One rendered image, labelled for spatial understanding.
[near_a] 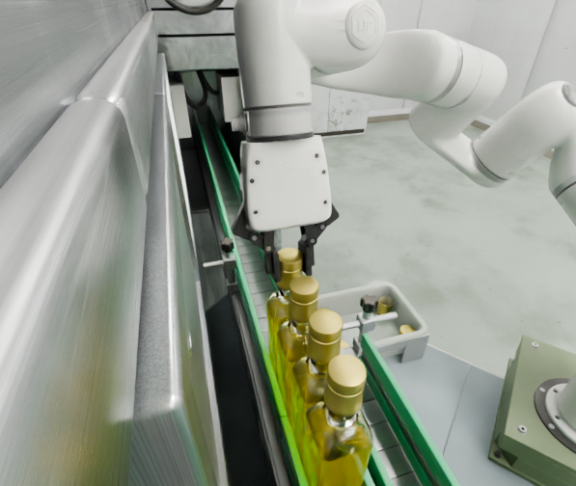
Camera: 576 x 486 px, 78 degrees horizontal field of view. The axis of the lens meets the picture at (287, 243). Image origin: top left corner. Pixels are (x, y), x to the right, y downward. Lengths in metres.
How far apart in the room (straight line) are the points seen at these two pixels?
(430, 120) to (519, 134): 0.12
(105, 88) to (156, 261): 0.08
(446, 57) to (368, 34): 0.14
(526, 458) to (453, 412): 0.14
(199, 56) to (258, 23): 0.85
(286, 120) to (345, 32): 0.10
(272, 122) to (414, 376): 0.65
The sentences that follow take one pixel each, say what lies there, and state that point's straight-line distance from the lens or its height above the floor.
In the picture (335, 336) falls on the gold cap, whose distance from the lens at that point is 0.36.
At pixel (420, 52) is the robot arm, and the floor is 1.37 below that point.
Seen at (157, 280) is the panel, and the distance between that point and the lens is 0.18.
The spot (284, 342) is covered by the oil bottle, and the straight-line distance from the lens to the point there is 0.46.
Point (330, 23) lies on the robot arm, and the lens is 0.41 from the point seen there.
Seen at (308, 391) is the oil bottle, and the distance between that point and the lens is 0.41.
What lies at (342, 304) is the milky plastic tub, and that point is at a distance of 0.90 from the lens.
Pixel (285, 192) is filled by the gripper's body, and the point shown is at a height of 1.25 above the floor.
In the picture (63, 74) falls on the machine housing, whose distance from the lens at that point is 0.19.
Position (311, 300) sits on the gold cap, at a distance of 0.40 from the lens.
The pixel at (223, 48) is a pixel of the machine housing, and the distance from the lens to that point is 1.24.
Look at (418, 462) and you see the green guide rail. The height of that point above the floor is 0.91.
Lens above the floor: 1.43
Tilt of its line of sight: 35 degrees down
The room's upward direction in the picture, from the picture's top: straight up
